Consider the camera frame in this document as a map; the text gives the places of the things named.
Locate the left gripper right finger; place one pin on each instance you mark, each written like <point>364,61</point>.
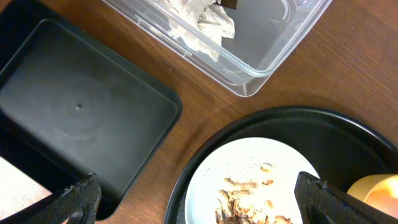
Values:
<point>320,202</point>

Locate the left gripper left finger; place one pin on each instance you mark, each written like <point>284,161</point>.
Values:
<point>75,204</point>

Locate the round black serving tray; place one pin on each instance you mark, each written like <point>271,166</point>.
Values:
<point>341,149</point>

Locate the yellow bowl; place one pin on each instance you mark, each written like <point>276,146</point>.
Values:
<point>378,191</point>

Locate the grey plate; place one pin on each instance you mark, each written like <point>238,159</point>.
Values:
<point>201,200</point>

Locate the white napkin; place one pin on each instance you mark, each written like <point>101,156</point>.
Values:
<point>203,15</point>

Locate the peanut shells and rice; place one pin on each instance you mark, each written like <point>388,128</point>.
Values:
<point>259,194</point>

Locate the black rectangular tray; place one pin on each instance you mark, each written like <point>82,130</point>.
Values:
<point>71,106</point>

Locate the clear plastic bin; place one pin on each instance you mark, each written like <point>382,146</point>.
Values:
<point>266,33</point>

